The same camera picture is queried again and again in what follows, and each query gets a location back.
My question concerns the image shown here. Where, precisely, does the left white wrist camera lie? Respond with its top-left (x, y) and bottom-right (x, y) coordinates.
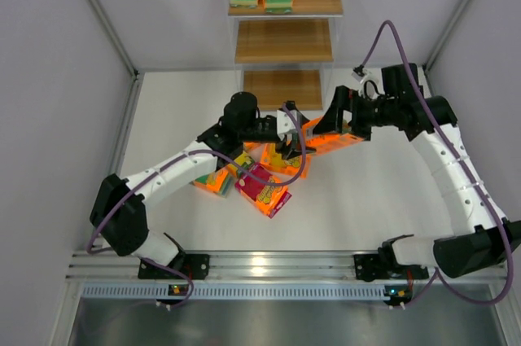
top-left (276, 109), bottom-right (304, 138)

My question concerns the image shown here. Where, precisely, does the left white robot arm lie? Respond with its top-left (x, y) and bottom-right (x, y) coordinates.
top-left (90, 92), bottom-right (309, 276)

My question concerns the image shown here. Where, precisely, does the orange sponge box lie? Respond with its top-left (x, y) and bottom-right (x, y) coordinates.
top-left (302, 118), bottom-right (364, 157)

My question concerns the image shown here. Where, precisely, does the green orange sponge pack left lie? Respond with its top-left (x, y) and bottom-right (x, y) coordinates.
top-left (191, 169), bottom-right (234, 198)

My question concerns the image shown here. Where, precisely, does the clear acrylic shelf unit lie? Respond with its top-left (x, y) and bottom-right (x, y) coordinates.
top-left (226, 0), bottom-right (346, 111)

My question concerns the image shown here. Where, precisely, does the small green orange sponge pack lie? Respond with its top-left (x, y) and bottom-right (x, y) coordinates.
top-left (243, 142), bottom-right (261, 152)

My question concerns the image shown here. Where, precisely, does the orange Scrub Daddy box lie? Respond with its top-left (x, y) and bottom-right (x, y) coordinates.
top-left (259, 144), bottom-right (303, 177)

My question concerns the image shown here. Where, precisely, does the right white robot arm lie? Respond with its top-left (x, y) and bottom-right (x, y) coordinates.
top-left (306, 64), bottom-right (520, 278)

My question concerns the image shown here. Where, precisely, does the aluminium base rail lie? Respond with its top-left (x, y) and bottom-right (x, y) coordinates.
top-left (64, 248), bottom-right (510, 301)

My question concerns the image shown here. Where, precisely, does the pink Scrub Mommy box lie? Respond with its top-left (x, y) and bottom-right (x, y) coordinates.
top-left (234, 163), bottom-right (291, 218)

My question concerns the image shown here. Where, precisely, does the orange yellow sponge pack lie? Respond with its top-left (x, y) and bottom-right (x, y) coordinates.
top-left (226, 151), bottom-right (256, 179)

